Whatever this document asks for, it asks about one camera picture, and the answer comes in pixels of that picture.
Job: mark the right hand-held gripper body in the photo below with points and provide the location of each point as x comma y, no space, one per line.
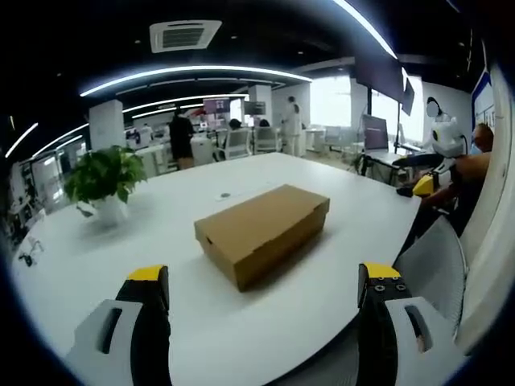
446,138

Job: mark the green potted plant white pot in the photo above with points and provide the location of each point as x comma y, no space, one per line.
106,177

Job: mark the small black object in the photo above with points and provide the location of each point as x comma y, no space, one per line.
404,191

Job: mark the brown cardboard shoe box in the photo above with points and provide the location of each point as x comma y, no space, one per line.
261,233

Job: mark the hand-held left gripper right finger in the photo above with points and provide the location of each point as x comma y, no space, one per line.
380,342

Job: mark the person's head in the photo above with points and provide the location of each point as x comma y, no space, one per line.
483,138

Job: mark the white office chair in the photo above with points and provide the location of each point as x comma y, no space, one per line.
266,138
236,142

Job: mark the computer monitor on stand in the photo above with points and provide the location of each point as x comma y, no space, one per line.
375,132

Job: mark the long ceiling light strip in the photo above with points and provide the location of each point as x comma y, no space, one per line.
189,72
372,26

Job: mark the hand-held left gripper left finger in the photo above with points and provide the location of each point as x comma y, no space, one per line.
151,342

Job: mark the ceiling air conditioner vent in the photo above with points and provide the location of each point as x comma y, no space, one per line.
185,35

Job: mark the black hanging screen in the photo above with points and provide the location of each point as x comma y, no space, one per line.
378,76
408,96

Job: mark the grey mesh office chair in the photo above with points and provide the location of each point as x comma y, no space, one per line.
432,261

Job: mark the small round table disc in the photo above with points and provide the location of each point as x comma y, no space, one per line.
223,196

